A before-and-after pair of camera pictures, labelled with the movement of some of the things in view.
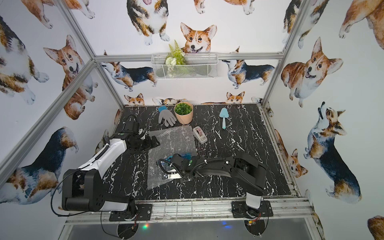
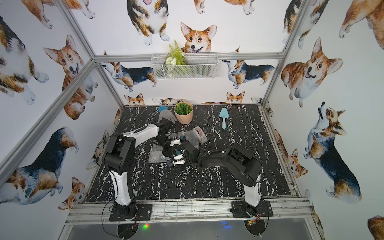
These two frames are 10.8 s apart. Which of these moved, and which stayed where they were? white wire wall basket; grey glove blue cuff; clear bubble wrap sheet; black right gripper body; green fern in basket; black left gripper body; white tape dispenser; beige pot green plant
Moved: black left gripper body; clear bubble wrap sheet; black right gripper body
Stayed: grey glove blue cuff; beige pot green plant; green fern in basket; white wire wall basket; white tape dispenser
